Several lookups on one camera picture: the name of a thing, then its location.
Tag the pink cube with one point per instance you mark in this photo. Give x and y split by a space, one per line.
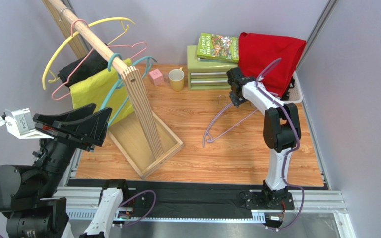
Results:
156 77

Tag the wooden clothes rack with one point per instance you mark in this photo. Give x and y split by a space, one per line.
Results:
143 138

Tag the yellow plastic hanger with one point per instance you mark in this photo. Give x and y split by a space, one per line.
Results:
68 43

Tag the yellow-green trousers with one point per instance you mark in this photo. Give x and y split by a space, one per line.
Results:
90 90

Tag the white plastic basket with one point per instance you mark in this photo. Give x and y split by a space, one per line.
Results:
296 95

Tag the yellow mug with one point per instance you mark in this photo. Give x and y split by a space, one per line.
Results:
176 79

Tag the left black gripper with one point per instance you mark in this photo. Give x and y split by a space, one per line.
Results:
82 132

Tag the teal plastic hanger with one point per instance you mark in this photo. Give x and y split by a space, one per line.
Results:
119 97

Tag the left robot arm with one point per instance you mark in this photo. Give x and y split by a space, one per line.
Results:
27 191

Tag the pink plastic hanger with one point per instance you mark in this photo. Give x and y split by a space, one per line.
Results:
51 78

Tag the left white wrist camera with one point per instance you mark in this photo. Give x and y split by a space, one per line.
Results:
19 123

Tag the green treehouse book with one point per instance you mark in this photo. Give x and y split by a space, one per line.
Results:
218 47

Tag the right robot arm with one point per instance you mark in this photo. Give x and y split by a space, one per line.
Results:
281 132

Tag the black white patterned trousers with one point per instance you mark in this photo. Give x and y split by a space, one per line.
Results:
286 94

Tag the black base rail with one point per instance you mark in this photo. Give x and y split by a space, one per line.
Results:
209 202

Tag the green drawer box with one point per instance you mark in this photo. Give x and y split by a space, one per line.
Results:
206 75

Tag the red trousers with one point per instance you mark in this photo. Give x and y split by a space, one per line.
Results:
257 51

